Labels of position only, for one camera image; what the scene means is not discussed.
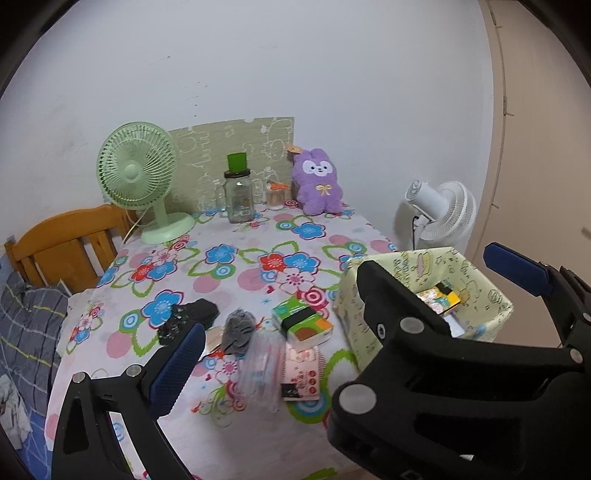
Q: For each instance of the floral tablecloth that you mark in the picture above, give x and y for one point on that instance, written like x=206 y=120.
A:
x=258 y=240

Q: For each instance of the blue bed sheet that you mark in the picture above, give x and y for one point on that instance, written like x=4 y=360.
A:
x=34 y=443

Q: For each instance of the clear plastic bag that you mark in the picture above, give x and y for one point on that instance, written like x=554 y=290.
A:
x=261 y=374

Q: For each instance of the pink printed packet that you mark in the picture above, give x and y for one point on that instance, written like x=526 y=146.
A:
x=302 y=374

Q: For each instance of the white crumpled cloth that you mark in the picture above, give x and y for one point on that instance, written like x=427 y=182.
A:
x=11 y=406

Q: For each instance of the grey plaid blanket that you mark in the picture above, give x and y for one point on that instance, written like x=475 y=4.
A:
x=32 y=323

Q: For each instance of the grey sock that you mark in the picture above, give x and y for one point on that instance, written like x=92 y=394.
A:
x=238 y=332

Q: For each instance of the glass jar with green lid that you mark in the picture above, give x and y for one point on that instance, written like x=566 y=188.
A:
x=238 y=198

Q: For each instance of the white standing fan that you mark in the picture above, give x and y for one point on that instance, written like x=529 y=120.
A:
x=448 y=212

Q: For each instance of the beige door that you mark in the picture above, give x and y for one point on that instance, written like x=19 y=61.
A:
x=540 y=138

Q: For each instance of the green paper card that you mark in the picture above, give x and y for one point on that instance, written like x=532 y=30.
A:
x=237 y=161

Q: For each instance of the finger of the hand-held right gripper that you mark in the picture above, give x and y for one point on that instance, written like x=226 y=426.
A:
x=378 y=295
x=517 y=270

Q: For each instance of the cotton swab container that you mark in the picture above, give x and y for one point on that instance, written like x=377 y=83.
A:
x=277 y=198

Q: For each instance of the green patterned wall board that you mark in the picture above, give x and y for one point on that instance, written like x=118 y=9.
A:
x=207 y=138

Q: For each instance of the yellow printed packet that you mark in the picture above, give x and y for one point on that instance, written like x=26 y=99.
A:
x=443 y=297

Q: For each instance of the yellow printed storage box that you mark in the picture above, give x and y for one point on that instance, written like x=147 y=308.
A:
x=415 y=265

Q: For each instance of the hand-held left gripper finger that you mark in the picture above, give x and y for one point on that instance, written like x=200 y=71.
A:
x=178 y=364

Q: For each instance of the black plastic bag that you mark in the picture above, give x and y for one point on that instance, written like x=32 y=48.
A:
x=194 y=314

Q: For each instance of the green tissue packet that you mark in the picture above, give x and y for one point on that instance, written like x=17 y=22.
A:
x=300 y=314

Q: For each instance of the purple plush bunny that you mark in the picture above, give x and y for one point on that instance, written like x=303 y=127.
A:
x=318 y=189

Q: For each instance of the green desk fan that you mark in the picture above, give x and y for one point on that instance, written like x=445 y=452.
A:
x=136 y=170

